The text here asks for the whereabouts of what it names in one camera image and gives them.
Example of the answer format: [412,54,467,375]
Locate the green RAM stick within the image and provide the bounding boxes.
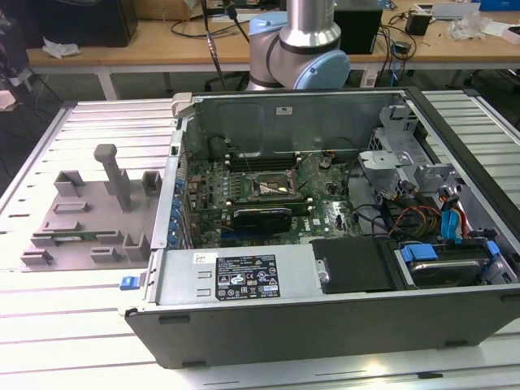
[34,231,119,245]

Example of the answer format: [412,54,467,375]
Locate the black RAM slot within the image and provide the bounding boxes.
[226,201,313,206]
[229,157,298,163]
[226,208,313,215]
[229,153,298,159]
[226,204,313,210]
[229,160,298,167]
[226,197,313,203]
[229,164,298,171]

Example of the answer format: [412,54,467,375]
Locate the wooden desk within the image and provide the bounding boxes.
[0,0,520,102]

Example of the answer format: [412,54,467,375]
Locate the open black PC case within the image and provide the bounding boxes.
[123,85,520,370]

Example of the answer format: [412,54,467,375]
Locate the black graphics card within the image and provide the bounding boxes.
[232,207,294,236]

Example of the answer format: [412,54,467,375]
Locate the crumpled white paper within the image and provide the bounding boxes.
[42,36,80,59]

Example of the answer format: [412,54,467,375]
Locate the silver power supply with label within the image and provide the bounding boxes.
[154,247,318,306]

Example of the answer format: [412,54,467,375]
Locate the blue box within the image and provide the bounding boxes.
[479,0,520,11]

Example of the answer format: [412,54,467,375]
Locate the grey flat box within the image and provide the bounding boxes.
[432,2,480,20]

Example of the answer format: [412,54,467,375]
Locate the black drive bay cover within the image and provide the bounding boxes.
[310,237,401,294]

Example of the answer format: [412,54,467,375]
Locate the grey parts rack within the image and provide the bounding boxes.
[19,144,163,272]

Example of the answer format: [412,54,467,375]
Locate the brown cardboard box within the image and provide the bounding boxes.
[136,0,208,20]

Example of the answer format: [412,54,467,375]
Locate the person trunk in dark clothes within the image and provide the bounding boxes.
[0,7,32,89]

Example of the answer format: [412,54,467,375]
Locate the silver drive cage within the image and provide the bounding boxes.
[357,103,468,212]

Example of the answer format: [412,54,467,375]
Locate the grey case latch handle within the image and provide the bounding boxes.
[170,92,194,119]

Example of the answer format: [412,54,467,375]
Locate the green motherboard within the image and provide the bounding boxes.
[178,152,391,249]

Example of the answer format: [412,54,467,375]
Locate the blue flat data wire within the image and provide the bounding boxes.
[438,184,466,245]

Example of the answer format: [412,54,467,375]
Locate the coloured power wire bundle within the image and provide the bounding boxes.
[388,205,444,241]

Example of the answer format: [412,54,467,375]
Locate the small black cube box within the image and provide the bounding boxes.
[405,11,431,36]

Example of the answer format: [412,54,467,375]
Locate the black camera cable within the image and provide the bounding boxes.
[200,0,228,90]

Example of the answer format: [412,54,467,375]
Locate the black computer tower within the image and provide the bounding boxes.
[26,0,139,49]

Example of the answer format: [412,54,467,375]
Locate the black round chassis part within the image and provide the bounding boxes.
[207,136,228,160]

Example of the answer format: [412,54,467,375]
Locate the hard disk in blue carrier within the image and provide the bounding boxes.
[396,239,503,290]

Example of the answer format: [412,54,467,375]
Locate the orange flat data wire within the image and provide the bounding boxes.
[454,202,476,241]

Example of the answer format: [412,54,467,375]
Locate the crumpled clear plastic bag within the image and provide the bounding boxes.
[448,11,488,41]

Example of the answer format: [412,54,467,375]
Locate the CPU socket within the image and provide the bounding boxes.
[242,167,302,201]

